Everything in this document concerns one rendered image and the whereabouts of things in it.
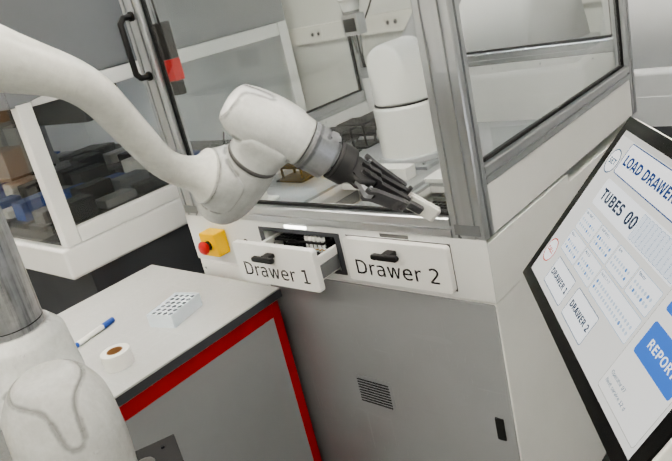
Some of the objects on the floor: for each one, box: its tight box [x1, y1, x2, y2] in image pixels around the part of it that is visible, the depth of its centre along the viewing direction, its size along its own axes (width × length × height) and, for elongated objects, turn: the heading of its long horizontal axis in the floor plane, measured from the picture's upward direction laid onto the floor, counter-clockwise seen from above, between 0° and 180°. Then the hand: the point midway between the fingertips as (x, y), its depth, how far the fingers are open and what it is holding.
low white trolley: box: [57, 265, 322, 461], centre depth 196 cm, size 58×62×76 cm
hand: (421, 207), depth 128 cm, fingers closed
